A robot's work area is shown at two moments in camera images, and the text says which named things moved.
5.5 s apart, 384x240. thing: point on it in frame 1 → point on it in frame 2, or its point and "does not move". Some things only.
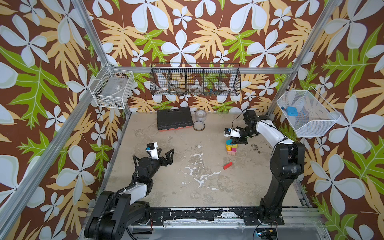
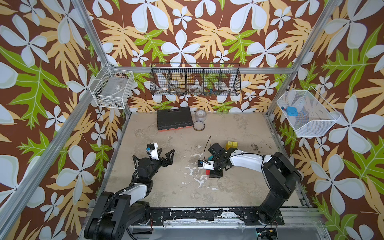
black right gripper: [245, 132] → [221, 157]
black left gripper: [168, 160] does not move
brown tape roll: [198, 125] does not move
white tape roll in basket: [195, 88] does not move
